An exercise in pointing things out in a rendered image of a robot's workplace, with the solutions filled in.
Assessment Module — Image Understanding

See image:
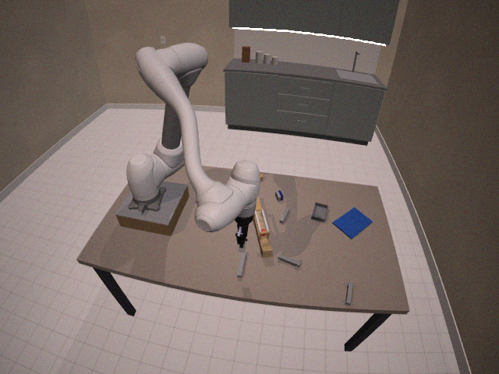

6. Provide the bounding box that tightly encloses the grey square stick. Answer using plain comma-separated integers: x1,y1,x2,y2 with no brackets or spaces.
237,252,246,278
279,207,290,224

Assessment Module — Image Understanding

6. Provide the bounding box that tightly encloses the grey bar with two short pins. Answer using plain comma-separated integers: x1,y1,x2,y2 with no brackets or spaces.
278,253,301,269

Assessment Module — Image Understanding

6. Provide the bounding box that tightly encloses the blue flat rectangular slab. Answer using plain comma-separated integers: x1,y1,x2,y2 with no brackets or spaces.
332,207,373,239

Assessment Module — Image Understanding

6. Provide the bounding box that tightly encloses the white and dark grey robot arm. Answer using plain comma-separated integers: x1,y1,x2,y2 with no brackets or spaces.
126,43,260,232

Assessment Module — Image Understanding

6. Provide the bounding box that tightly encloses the grey bar with cross pins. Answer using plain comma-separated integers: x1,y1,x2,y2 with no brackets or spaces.
342,282,356,305

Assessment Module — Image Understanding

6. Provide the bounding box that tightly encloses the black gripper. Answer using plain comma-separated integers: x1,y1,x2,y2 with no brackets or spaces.
235,216,253,253

